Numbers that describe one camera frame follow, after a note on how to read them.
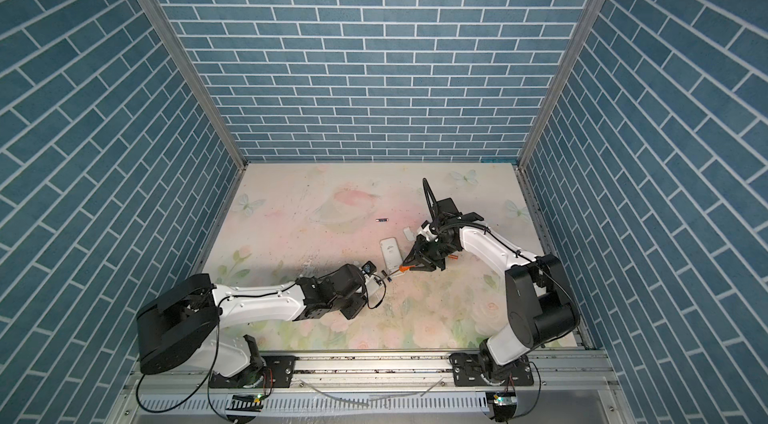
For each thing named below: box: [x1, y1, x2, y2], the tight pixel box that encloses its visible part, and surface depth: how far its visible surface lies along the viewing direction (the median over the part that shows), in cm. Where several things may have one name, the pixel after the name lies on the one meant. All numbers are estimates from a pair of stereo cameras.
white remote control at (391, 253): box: [380, 237, 403, 273], surface depth 96 cm
